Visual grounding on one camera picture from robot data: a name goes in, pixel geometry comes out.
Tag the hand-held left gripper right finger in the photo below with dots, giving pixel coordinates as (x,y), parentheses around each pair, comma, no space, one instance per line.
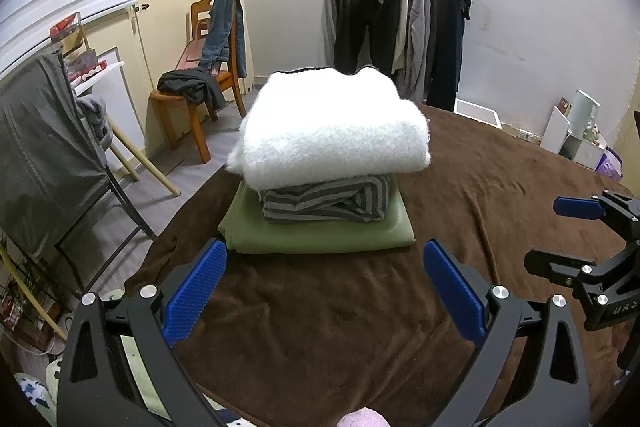
(452,292)

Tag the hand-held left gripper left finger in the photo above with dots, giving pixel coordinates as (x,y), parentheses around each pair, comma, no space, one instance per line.
(195,292)

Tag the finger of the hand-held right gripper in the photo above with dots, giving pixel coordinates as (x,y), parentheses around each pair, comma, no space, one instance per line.
(555,264)
(577,208)

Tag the white fuzzy cardigan black trim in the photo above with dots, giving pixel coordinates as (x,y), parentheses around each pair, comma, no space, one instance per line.
(325,127)

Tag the row of hanging clothes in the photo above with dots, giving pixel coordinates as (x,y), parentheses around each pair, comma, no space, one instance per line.
(360,17)

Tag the purple plastic bag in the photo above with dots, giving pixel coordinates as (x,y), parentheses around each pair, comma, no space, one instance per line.
(612,167)

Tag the pile of small trinkets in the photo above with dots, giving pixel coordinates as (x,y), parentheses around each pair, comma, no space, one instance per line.
(593,131)

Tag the white bedside cabinet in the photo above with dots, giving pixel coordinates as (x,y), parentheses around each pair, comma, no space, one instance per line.
(555,132)

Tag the white power strip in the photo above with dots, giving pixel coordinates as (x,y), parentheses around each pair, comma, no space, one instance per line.
(525,136)

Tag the pale electric kettle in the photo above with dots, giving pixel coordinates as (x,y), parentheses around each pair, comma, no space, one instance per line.
(582,107)

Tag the small brown box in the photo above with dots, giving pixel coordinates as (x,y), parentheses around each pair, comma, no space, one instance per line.
(565,105)

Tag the green folded cloth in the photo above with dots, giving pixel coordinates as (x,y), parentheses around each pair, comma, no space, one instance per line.
(350,234)

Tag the brown plush blanket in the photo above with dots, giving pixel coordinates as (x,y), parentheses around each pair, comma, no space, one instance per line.
(325,332)

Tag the white foam box yellow sides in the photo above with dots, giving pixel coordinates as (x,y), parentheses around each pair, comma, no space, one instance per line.
(475,112)

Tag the grey striped shirt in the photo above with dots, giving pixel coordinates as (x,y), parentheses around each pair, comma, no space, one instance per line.
(320,204)

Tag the pink fuzzy cloth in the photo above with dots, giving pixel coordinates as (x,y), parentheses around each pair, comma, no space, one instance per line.
(365,418)

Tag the wooden chair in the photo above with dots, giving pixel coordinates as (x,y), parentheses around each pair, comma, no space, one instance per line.
(200,137)

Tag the wooden pole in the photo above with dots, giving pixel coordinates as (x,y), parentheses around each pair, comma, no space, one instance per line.
(30,292)

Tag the white blue patterned cloth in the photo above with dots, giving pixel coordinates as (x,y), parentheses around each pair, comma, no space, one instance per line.
(35,389)

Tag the white panel with wooden legs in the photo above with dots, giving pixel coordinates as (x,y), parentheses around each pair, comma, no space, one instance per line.
(120,107)

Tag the grey bunched garment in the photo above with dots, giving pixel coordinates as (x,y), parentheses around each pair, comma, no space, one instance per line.
(95,117)

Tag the black crumpled garment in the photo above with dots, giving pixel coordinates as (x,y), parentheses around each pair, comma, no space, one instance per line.
(190,82)

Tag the red and white boxes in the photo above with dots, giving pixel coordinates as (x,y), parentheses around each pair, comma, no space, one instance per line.
(87,66)

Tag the blue jeans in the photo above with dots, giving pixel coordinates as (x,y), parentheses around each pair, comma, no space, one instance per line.
(222,27)

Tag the red packet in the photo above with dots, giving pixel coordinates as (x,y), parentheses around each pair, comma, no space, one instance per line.
(66,27)

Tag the black metal chair frame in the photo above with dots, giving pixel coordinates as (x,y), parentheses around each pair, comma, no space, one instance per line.
(127,207)

